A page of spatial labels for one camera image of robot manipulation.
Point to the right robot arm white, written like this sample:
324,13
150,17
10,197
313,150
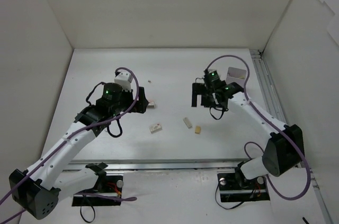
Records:
279,154

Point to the black object bottom right corner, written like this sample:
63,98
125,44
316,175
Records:
305,220

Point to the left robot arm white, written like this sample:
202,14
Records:
39,188

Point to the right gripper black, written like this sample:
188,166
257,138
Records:
200,89

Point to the aluminium rail frame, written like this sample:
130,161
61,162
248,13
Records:
190,134

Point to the white eraser red logo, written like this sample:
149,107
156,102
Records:
155,128

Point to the clear divided organizer container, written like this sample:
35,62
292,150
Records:
233,75

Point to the eraser with pink sleeve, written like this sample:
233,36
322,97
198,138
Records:
151,105

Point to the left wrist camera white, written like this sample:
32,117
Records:
124,79

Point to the small tan eraser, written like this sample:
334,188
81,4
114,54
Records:
197,130

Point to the white worn eraser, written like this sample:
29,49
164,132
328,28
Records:
187,122

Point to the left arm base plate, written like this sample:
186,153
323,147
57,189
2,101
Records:
112,186

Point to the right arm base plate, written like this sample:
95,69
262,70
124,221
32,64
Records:
230,191

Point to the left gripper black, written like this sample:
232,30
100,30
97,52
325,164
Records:
141,99

